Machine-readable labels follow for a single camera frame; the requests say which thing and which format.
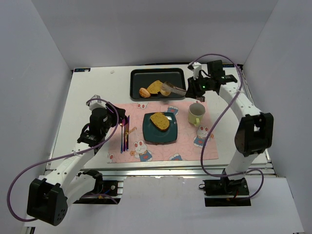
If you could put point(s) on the teal square plate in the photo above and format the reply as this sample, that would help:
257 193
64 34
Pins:
152 134

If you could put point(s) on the small round bread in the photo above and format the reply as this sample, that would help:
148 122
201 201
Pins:
165 91

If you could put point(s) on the iridescent spoon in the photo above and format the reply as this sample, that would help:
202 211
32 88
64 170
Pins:
122 138

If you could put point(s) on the lower bread slice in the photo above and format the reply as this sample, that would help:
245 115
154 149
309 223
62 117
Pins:
155 87

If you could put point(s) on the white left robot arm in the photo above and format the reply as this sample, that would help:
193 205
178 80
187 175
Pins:
50 197

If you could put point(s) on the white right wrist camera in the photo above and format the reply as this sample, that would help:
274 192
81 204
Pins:
195 67

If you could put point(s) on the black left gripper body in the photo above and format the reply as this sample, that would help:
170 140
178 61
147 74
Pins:
119 115

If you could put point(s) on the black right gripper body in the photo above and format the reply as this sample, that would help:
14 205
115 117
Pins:
192 88

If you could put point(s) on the pale green mug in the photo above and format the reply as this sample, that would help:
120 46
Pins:
195 113

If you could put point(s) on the metal tongs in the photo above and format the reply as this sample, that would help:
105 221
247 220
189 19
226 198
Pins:
175 89

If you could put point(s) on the black baking tray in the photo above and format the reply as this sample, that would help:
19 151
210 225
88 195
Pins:
142 78

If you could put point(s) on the heart bread slice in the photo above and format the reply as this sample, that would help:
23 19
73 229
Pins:
160 121

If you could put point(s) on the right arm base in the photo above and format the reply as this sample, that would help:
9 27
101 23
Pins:
225 193

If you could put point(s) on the iridescent knife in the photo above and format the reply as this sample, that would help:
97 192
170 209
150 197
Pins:
127 133

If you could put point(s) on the pink bunny placemat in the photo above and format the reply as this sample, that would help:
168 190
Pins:
190 139

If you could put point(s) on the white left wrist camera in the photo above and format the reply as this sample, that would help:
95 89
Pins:
95 103

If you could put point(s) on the sesame bun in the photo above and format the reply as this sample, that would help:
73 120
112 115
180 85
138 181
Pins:
144 93

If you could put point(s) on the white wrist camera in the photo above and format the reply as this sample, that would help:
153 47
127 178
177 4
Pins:
95 103
195 67

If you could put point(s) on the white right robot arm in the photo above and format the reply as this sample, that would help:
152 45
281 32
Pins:
255 131

